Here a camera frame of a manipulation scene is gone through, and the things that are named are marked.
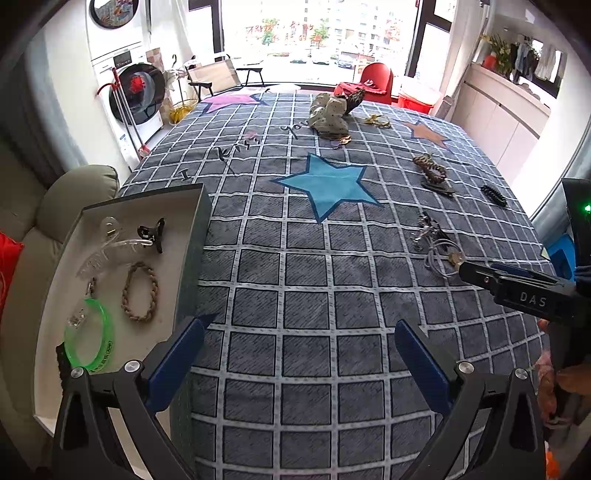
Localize black spiral hair tie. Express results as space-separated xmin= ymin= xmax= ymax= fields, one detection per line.
xmin=480 ymin=184 xmax=508 ymax=206

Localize tan braided bracelet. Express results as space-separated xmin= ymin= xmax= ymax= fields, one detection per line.
xmin=121 ymin=261 xmax=159 ymax=322

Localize hanging clothes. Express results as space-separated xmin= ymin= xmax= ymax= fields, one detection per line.
xmin=510 ymin=39 xmax=566 ymax=84

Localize green bangle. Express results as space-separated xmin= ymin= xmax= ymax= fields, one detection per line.
xmin=64 ymin=298 xmax=115 ymax=374

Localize grey hair tie with bead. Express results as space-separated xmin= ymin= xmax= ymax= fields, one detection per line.
xmin=424 ymin=244 xmax=465 ymax=279

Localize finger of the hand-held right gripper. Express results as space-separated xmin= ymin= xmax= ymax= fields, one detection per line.
xmin=489 ymin=263 xmax=573 ymax=291
xmin=458 ymin=261 xmax=506 ymax=291

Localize black folding chair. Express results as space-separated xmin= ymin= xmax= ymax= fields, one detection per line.
xmin=235 ymin=65 xmax=264 ymax=86

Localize polka dot scrunchie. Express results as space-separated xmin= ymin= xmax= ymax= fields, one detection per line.
xmin=308 ymin=92 xmax=349 ymax=137

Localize blue stool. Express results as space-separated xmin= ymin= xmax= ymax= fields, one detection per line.
xmin=547 ymin=235 xmax=578 ymax=280

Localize small black claw clip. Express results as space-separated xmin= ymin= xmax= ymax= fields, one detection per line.
xmin=137 ymin=218 xmax=166 ymax=254

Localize clear claw clip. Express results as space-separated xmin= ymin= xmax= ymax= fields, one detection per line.
xmin=76 ymin=215 xmax=153 ymax=280

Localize flower bouquet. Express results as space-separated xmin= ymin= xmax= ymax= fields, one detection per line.
xmin=480 ymin=32 xmax=513 ymax=75

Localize yellow wire basket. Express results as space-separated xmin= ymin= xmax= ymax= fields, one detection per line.
xmin=168 ymin=99 xmax=195 ymax=125

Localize white washing machine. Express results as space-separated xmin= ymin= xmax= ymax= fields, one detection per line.
xmin=92 ymin=44 xmax=167 ymax=160

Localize brown beaded bracelet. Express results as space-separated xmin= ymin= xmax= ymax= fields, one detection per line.
xmin=412 ymin=154 xmax=448 ymax=183

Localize beige folding chair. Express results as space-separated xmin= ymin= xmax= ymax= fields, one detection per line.
xmin=185 ymin=58 xmax=243 ymax=100

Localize grey storage box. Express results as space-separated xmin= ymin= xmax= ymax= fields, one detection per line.
xmin=34 ymin=184 xmax=213 ymax=435

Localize white curtain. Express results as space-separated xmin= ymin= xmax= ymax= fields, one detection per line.
xmin=148 ymin=0 xmax=195 ymax=61

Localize beige sofa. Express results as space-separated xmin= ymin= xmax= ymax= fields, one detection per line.
xmin=0 ymin=138 xmax=121 ymax=462

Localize thin black hair pin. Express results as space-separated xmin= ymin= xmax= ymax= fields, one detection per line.
xmin=431 ymin=227 xmax=458 ymax=250

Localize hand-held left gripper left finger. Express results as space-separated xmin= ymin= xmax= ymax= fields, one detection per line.
xmin=50 ymin=316 xmax=206 ymax=480

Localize white dryer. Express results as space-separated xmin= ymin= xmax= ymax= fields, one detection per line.
xmin=85 ymin=0 xmax=153 ymax=65

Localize dark flat hair clip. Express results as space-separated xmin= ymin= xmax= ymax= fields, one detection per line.
xmin=421 ymin=180 xmax=456 ymax=198

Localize red bucket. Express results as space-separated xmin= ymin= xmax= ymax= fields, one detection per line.
xmin=397 ymin=90 xmax=441 ymax=114

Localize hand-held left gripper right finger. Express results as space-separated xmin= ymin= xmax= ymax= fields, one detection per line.
xmin=394 ymin=318 xmax=548 ymax=480

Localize large window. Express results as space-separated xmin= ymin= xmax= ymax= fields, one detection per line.
xmin=210 ymin=0 xmax=458 ymax=88

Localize silver chain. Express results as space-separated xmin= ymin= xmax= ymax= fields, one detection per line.
xmin=410 ymin=213 xmax=441 ymax=252

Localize red mop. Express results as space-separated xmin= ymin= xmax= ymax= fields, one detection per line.
xmin=95 ymin=67 xmax=151 ymax=160

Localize checked tablecloth with stars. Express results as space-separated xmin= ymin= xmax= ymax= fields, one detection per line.
xmin=119 ymin=90 xmax=555 ymax=480

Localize person's right hand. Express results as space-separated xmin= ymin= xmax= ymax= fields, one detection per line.
xmin=538 ymin=353 xmax=591 ymax=423

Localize red chair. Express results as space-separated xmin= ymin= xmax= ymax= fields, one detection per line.
xmin=358 ymin=62 xmax=393 ymax=95

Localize red cushion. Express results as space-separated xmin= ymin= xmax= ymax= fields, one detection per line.
xmin=0 ymin=231 xmax=24 ymax=319

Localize beige cabinet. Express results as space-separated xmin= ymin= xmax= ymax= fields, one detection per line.
xmin=443 ymin=62 xmax=552 ymax=167

